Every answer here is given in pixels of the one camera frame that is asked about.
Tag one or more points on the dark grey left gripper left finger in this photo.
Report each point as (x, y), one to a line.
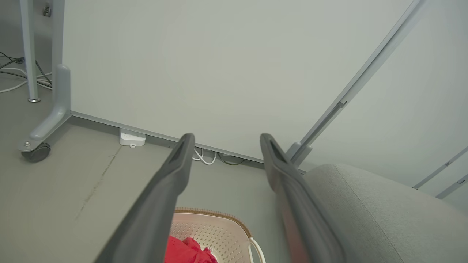
(153, 212)

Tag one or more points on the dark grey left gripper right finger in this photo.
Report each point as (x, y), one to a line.
(296, 204)

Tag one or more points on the red garment with white trim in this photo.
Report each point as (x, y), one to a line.
(182, 252)

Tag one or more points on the grey fabric sofa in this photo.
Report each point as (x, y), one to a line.
(384, 219)

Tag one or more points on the beige perforated laundry basket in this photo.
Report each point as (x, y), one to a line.
(219, 233)

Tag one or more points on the white power strip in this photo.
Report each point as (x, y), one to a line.
(131, 138)

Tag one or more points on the black caster wheel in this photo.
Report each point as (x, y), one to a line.
(36, 152)

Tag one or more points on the large white partition panel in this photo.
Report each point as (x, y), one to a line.
(219, 65)

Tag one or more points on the grey metal table leg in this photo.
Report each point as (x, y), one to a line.
(30, 54)

